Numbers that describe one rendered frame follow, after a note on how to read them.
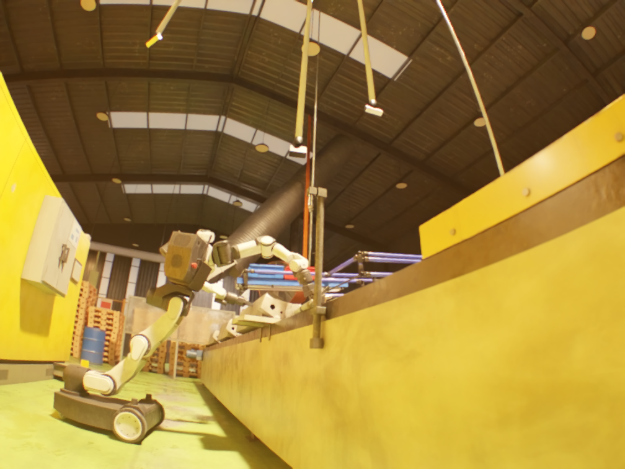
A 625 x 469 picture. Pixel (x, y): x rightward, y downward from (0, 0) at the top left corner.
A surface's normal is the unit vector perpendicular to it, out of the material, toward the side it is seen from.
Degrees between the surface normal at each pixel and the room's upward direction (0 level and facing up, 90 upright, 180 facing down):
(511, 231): 90
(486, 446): 90
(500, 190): 90
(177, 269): 100
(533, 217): 90
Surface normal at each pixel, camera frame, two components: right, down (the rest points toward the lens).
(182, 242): -0.22, -0.46
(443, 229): -0.93, -0.18
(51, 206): 0.37, -0.34
